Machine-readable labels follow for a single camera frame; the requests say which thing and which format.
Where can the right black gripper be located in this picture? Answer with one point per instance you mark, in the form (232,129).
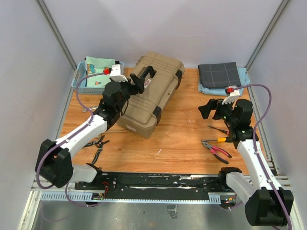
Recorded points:
(212,104)

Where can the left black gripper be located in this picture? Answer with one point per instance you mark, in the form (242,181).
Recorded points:
(139,87)

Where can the tan plastic tool box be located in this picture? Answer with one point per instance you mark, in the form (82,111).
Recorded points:
(143,111)

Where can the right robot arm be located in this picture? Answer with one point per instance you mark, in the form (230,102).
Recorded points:
(266,203)

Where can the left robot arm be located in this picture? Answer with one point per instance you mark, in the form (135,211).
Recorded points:
(54,163)

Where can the red black thin screwdriver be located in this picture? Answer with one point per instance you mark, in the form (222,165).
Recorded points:
(221,130)

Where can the dark grey checked cloth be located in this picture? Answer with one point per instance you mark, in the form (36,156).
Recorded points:
(219,75)

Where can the light blue folded cloth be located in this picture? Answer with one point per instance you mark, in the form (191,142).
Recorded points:
(244,79)

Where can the green cartoon print cloth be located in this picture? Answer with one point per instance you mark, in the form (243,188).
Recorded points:
(95,66)

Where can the blue plastic basket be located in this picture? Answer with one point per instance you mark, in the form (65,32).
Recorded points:
(81,73)

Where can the silver open-end wrench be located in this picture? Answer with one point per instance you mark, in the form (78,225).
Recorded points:
(91,108)

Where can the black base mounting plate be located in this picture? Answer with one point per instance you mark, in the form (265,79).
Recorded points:
(155,186)

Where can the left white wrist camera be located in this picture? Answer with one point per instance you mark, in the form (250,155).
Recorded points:
(115,73)

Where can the orange handled screwdriver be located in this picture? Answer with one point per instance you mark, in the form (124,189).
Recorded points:
(219,140)

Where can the red handled pliers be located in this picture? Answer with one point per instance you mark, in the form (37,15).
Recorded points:
(214,151)

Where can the wooden handle tool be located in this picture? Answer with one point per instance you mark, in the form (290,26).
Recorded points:
(116,131)

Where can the black handled pliers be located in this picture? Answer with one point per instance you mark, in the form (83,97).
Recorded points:
(99,145)

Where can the blue slotted cable duct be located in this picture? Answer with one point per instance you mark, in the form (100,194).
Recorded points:
(88,197)

